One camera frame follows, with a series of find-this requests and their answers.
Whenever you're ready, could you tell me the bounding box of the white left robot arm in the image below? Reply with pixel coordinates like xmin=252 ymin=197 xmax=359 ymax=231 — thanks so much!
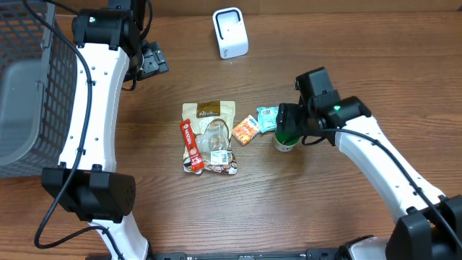
xmin=41 ymin=1 xmax=169 ymax=259

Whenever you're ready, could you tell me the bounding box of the red coffee stick sachet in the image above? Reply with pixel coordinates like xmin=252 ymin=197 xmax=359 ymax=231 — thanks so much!
xmin=180 ymin=119 xmax=204 ymax=172

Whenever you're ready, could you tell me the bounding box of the beige nut pouch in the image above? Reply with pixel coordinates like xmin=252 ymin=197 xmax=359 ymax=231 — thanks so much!
xmin=181 ymin=101 xmax=237 ymax=175

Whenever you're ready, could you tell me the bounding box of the white barcode scanner stand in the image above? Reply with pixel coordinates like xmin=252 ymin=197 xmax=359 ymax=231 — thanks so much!
xmin=212 ymin=7 xmax=249 ymax=59

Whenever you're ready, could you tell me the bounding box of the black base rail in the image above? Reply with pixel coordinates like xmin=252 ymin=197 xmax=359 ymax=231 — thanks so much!
xmin=147 ymin=248 xmax=338 ymax=260

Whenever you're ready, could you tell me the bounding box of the green lidded jar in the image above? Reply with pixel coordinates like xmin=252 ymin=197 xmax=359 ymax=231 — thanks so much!
xmin=273 ymin=131 xmax=300 ymax=152

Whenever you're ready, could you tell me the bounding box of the teal snack packet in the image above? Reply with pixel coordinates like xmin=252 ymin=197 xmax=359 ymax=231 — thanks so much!
xmin=256 ymin=106 xmax=279 ymax=133

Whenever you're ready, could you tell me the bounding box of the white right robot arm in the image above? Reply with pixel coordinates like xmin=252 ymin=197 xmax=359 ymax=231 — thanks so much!
xmin=276 ymin=97 xmax=461 ymax=259

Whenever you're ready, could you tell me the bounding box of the grey plastic mesh basket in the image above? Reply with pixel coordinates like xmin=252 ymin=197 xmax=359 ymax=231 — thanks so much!
xmin=1 ymin=0 xmax=77 ymax=178

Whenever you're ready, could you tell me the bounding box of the orange tissue packet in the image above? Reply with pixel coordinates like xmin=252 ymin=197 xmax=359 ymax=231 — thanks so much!
xmin=232 ymin=115 xmax=260 ymax=146

